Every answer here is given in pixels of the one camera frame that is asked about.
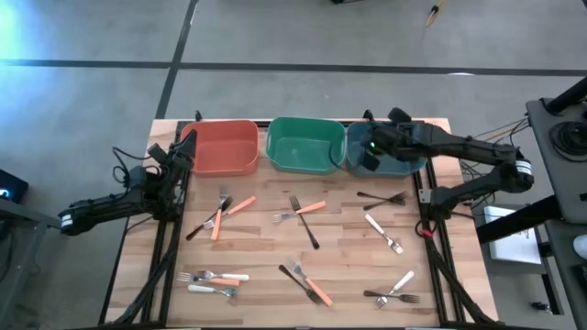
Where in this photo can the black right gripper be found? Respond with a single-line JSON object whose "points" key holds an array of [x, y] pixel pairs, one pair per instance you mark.
{"points": [[394, 139]]}

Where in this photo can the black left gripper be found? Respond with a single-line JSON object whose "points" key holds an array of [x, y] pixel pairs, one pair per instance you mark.
{"points": [[178, 160]]}

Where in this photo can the black metal fork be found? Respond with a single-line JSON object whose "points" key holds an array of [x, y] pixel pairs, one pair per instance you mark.
{"points": [[410, 298], [362, 194], [191, 235], [315, 244], [368, 207], [282, 268]]}

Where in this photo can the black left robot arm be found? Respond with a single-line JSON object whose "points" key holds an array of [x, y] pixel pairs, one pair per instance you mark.
{"points": [[105, 204]]}

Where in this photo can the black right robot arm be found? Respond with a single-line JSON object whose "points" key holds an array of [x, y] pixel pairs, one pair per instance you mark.
{"points": [[477, 153]]}

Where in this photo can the blue-grey plastic bin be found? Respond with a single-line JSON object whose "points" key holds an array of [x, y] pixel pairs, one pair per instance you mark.
{"points": [[355, 160]]}

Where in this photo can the orange plastic bin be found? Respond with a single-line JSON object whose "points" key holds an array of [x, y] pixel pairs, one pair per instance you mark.
{"points": [[224, 156]]}

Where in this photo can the green plastic bin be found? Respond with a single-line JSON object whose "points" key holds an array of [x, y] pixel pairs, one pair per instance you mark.
{"points": [[302, 151]]}

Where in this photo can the black slanted beam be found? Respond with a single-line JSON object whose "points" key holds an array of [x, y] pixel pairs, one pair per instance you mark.
{"points": [[518, 220]]}

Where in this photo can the yellow stick object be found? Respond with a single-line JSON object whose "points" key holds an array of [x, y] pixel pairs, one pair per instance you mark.
{"points": [[433, 16]]}

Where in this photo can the white box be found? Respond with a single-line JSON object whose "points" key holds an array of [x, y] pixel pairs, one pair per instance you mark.
{"points": [[513, 247]]}

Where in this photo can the grey desk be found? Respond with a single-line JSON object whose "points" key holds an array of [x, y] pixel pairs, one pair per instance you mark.
{"points": [[541, 137]]}

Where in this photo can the grey metal table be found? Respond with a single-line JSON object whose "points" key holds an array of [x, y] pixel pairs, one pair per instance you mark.
{"points": [[27, 215]]}

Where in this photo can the black device with blue light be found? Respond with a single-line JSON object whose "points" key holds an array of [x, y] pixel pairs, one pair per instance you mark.
{"points": [[14, 183]]}

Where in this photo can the black pole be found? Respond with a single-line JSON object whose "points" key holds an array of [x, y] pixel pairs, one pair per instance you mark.
{"points": [[568, 94]]}

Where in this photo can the small black floor object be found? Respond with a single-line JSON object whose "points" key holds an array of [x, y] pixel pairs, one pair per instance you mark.
{"points": [[541, 306]]}

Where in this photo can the white round object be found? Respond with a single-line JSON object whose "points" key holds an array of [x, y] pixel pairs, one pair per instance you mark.
{"points": [[581, 247]]}

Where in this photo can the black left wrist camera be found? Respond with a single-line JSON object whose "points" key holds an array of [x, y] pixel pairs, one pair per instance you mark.
{"points": [[157, 153]]}

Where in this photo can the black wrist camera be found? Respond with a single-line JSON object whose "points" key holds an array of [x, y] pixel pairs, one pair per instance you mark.
{"points": [[399, 114], [157, 153]]}

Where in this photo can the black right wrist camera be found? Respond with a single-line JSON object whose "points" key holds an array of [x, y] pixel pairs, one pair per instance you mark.
{"points": [[399, 114]]}

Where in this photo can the black aluminium rig frame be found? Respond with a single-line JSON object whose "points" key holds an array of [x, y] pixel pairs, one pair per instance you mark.
{"points": [[169, 275]]}

